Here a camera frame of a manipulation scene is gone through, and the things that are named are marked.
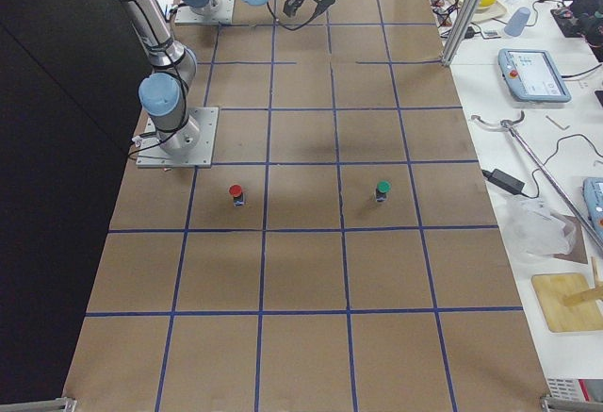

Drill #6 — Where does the beige tray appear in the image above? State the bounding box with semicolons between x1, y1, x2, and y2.
448;0;507;23

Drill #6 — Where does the blue plastic cup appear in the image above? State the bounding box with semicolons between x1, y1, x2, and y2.
503;7;531;38

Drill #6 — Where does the metal grabber stick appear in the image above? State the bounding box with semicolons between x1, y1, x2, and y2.
470;110;602;250

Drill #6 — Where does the blue teach pendant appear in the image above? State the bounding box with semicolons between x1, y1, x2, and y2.
497;49;571;104

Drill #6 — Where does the black power adapter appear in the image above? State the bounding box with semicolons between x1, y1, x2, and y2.
482;169;525;195

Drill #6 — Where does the clear plastic bag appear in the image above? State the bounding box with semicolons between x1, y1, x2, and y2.
495;195;578;262

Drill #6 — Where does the wooden board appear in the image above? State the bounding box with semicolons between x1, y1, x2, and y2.
531;273;602;333

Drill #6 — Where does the aluminium frame post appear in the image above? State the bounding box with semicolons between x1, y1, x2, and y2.
441;0;481;67

